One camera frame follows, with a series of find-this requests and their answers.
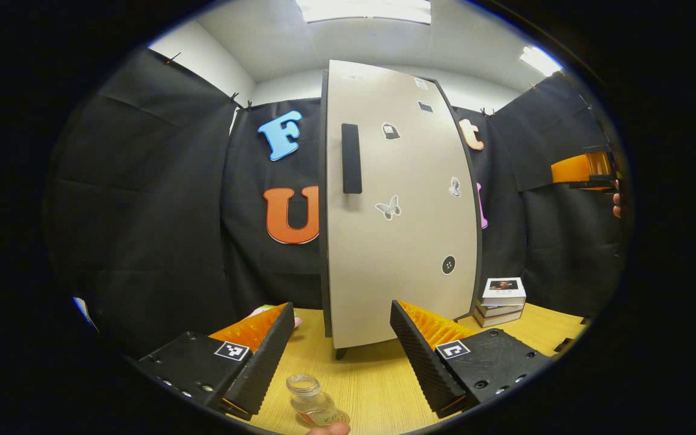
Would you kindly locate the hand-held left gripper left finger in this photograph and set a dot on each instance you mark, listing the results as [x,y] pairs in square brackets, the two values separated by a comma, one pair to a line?
[266,362]

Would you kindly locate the white book with photo cover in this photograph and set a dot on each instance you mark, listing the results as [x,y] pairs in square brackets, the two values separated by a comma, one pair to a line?
[504,290]

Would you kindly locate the beige cabinet door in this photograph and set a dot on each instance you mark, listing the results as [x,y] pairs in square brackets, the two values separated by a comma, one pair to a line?
[396,272]

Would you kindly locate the small black object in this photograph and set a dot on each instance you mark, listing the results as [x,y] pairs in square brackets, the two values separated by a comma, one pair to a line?
[564,345]

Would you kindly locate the round brown coaster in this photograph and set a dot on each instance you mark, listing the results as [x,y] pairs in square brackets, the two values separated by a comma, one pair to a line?
[344,417]

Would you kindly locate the clear glass bottle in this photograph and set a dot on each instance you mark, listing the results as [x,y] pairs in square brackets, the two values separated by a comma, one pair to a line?
[315,405]

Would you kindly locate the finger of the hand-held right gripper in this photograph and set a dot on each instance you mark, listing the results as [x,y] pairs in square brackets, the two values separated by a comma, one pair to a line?
[568,169]

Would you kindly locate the grey book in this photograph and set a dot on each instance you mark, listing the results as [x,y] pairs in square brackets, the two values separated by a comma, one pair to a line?
[496,310]
[493,320]

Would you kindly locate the long ceiling light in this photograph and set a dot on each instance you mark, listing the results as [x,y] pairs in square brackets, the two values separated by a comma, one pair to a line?
[363,9]

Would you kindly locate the pink plush toy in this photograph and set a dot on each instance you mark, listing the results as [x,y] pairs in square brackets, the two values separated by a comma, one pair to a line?
[298,323]

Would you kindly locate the small ceiling light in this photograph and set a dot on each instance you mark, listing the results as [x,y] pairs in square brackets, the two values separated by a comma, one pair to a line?
[540,60]

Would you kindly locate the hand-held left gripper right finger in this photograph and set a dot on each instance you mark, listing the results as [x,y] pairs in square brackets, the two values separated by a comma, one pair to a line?
[423,362]

